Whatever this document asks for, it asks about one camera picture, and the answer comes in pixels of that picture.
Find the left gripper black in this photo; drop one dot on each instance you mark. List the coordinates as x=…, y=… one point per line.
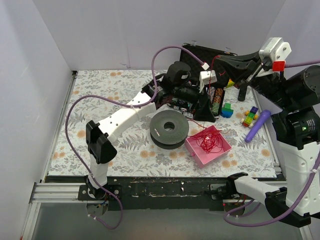
x=202, y=100

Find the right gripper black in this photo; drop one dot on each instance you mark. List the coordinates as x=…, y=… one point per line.
x=249, y=72

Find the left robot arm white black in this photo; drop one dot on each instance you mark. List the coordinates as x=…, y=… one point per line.
x=176, y=83

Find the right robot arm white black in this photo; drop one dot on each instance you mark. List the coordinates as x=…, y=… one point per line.
x=297, y=128

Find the yellow green toy block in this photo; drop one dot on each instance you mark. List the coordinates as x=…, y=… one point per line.
x=230, y=83

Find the black remote control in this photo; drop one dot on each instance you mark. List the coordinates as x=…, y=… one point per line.
x=242, y=93

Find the blue green toy block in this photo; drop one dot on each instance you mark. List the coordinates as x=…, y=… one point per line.
x=226, y=111

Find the pink open box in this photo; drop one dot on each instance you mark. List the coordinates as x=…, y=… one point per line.
x=207, y=146

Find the black poker chip case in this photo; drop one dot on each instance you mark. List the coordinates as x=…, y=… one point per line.
x=215, y=93

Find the black filament spool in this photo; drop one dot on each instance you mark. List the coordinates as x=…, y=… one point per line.
x=169, y=129

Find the floral table mat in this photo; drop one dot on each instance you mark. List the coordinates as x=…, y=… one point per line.
x=95, y=96

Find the colourful toy block stack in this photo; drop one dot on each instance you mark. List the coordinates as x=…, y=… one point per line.
x=250, y=117

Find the purple cylindrical toy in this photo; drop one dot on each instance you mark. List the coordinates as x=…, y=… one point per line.
x=264, y=116

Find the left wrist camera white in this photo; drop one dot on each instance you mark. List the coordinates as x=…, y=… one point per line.
x=206, y=78

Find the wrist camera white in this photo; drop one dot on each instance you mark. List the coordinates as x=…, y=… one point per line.
x=206, y=78
x=273, y=54

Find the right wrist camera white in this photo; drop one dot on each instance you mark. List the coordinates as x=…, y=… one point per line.
x=273, y=54

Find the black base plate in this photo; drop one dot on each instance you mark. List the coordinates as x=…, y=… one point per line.
x=159, y=193

